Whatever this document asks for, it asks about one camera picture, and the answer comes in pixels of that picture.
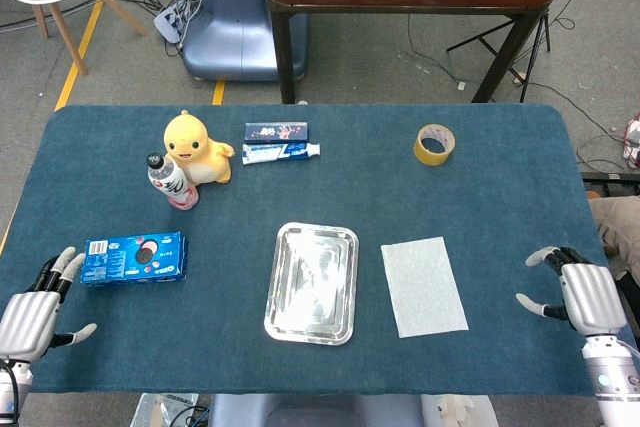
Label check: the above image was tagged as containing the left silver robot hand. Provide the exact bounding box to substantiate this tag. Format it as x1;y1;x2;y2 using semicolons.
0;245;98;362

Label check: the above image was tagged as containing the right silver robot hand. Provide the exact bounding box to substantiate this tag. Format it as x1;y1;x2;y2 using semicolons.
515;245;629;337

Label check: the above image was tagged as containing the white paper towel sheet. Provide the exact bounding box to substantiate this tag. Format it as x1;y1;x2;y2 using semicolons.
380;235;470;339

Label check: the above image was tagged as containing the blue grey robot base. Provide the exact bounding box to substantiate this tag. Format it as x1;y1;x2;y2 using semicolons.
180;0;309;82

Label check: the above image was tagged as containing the silver metal tray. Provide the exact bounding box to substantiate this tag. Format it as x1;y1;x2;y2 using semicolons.
263;221;360;347

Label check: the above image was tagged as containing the blue Oreo cookie box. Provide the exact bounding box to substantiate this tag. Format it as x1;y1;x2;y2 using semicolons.
79;231;189;288

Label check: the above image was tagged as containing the clear drink bottle pink label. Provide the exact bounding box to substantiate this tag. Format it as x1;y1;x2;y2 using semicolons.
145;153;201;212

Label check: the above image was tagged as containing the yellow tape roll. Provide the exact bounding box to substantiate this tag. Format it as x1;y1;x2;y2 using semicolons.
413;123;457;167

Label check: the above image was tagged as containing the yellow plush dinosaur toy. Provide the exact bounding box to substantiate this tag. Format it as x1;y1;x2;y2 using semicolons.
163;110;236;185

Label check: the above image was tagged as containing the blue table mat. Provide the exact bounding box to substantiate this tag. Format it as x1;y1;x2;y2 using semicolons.
0;104;621;397

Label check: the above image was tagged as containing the grey blue robot torso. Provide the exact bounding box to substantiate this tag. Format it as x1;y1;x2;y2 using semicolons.
207;393;426;427

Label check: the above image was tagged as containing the white blue toothpaste tube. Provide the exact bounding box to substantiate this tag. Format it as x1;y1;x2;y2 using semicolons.
241;141;322;166

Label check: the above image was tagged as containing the dark blue toothpaste box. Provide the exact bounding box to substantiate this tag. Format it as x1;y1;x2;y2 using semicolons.
243;121;310;143

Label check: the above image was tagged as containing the white power strip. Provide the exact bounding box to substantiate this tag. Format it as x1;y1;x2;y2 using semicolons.
153;0;190;44

